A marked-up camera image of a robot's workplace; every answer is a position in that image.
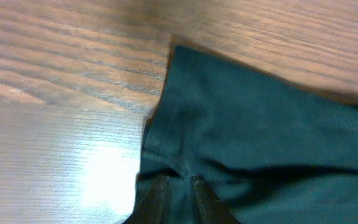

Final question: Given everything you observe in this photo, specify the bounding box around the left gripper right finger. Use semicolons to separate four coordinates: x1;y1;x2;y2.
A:
191;175;240;224

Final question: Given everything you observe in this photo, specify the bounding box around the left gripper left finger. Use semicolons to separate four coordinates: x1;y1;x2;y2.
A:
124;175;170;224

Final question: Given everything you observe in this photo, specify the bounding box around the black t-shirt with white logo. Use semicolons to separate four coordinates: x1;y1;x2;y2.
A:
134;46;358;223

